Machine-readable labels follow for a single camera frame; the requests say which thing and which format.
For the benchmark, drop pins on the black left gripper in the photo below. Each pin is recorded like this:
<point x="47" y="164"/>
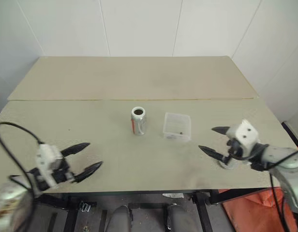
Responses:
<point x="63" y="172"/>

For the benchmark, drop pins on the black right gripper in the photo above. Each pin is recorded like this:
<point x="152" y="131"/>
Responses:
<point x="234" y="149"/>

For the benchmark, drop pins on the silver soda can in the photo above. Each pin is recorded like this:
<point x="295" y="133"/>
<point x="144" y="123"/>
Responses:
<point x="138" y="124"/>

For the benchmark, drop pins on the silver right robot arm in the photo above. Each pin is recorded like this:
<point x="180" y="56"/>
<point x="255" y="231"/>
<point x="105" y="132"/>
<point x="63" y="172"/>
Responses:
<point x="284" y="159"/>

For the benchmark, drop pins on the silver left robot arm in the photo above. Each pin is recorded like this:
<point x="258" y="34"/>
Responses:
<point x="11" y="205"/>

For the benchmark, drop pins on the clear plastic container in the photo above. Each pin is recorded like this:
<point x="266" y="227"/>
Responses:
<point x="176" y="125"/>

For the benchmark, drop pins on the small metal clamp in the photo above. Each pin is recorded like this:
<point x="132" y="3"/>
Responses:
<point x="85" y="207"/>

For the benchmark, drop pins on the orange fabric bag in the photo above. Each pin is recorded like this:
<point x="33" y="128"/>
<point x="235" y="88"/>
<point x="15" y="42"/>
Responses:
<point x="253" y="210"/>

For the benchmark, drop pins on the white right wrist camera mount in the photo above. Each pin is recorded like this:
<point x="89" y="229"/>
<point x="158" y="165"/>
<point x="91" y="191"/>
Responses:
<point x="245" y="135"/>

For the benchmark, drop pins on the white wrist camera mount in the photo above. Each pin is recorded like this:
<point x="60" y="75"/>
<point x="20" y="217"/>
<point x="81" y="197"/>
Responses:
<point x="47" y="159"/>
<point x="245" y="135"/>

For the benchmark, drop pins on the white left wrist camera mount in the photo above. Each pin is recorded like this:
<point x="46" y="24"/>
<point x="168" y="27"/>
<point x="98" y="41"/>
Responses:
<point x="47" y="159"/>

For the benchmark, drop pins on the black metal table frame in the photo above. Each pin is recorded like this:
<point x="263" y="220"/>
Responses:
<point x="202" y="207"/>

